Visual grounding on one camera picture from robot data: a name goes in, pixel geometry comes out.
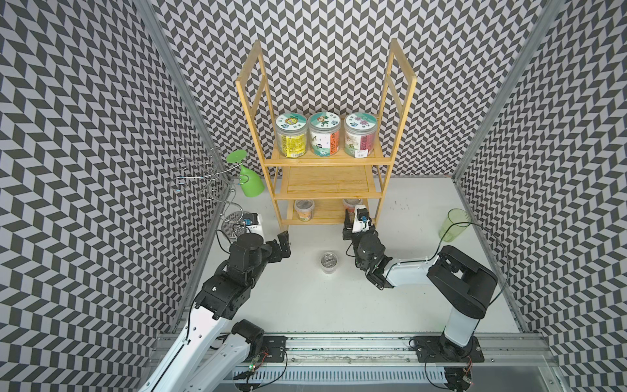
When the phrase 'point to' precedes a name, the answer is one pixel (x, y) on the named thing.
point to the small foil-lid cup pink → (349, 205)
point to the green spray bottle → (251, 183)
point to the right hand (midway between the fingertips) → (352, 211)
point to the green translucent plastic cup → (457, 220)
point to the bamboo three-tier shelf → (331, 191)
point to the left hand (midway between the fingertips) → (272, 237)
